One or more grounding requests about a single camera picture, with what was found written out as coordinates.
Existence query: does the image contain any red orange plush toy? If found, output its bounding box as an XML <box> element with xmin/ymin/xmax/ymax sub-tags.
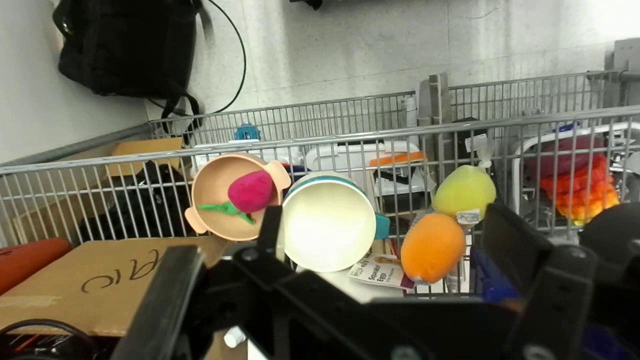
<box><xmin>524</xmin><ymin>134</ymin><xmax>622</xmax><ymax>227</ymax></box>

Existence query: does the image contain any orange perforated plastic basket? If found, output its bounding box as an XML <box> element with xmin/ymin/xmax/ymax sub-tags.
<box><xmin>0</xmin><ymin>236</ymin><xmax>74</xmax><ymax>295</ymax></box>

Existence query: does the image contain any blue round plastic item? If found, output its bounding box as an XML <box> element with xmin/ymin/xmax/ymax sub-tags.
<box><xmin>232</xmin><ymin>121</ymin><xmax>265</xmax><ymax>141</ymax></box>

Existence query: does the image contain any magenta plush vegetable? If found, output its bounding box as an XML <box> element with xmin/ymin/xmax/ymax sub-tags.
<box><xmin>199</xmin><ymin>168</ymin><xmax>280</xmax><ymax>226</ymax></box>

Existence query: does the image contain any yellow-green plush ball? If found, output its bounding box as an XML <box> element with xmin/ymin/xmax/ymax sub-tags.
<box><xmin>432</xmin><ymin>164</ymin><xmax>500</xmax><ymax>226</ymax></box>

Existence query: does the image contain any black backpack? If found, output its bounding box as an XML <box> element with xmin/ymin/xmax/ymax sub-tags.
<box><xmin>51</xmin><ymin>0</ymin><xmax>207</xmax><ymax>131</ymax></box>

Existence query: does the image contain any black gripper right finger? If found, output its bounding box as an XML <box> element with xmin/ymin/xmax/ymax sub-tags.
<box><xmin>479</xmin><ymin>200</ymin><xmax>599</xmax><ymax>360</ymax></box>

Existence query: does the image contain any white lidded plastic container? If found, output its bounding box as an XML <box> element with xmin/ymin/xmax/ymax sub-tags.
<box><xmin>303</xmin><ymin>138</ymin><xmax>431</xmax><ymax>196</ymax></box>

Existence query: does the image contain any cream bowl with teal handles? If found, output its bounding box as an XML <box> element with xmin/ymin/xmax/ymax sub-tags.
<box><xmin>277</xmin><ymin>170</ymin><xmax>392</xmax><ymax>273</ymax></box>

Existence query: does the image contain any printed paper booklet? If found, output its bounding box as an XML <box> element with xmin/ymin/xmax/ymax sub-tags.
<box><xmin>335</xmin><ymin>251</ymin><xmax>420</xmax><ymax>292</ymax></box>

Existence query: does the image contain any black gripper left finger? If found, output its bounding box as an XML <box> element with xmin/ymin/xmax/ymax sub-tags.
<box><xmin>109</xmin><ymin>203</ymin><xmax>377</xmax><ymax>360</ymax></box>

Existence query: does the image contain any white plastic frame basket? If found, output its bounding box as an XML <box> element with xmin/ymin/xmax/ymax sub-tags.
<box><xmin>509</xmin><ymin>120</ymin><xmax>640</xmax><ymax>231</ymax></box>

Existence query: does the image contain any cardboard box with handwriting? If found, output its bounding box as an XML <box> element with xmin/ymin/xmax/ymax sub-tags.
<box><xmin>0</xmin><ymin>236</ymin><xmax>232</xmax><ymax>339</ymax></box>

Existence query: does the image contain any peach bowl with handles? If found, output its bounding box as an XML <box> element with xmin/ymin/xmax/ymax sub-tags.
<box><xmin>184</xmin><ymin>151</ymin><xmax>295</xmax><ymax>243</ymax></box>

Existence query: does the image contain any black cable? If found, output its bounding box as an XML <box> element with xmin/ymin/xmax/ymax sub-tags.
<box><xmin>151</xmin><ymin>0</ymin><xmax>250</xmax><ymax>123</ymax></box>

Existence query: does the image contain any low wire mesh basket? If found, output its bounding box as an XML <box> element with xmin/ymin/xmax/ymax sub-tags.
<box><xmin>0</xmin><ymin>104</ymin><xmax>640</xmax><ymax>300</ymax></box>

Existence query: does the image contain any orange plush ball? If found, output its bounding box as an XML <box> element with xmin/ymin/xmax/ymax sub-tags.
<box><xmin>399</xmin><ymin>209</ymin><xmax>469</xmax><ymax>285</ymax></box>

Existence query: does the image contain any black soft bag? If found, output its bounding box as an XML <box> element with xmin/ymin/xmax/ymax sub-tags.
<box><xmin>79</xmin><ymin>157</ymin><xmax>197</xmax><ymax>241</ymax></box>

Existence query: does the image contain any plain small cardboard box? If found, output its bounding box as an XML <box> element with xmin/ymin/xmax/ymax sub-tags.
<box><xmin>109</xmin><ymin>135</ymin><xmax>190</xmax><ymax>177</ymax></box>

